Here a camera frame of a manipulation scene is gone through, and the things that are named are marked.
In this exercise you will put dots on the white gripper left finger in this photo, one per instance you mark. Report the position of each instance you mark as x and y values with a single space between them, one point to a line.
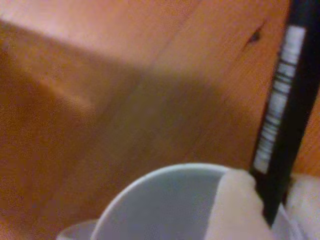
237 207

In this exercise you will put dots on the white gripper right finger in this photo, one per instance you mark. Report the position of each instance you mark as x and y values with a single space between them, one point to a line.
307 200

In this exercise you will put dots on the white patterned mug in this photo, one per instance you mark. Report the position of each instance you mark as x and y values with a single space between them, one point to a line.
162 205

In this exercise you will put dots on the black pen with red end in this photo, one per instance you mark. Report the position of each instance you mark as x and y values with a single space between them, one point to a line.
297 112

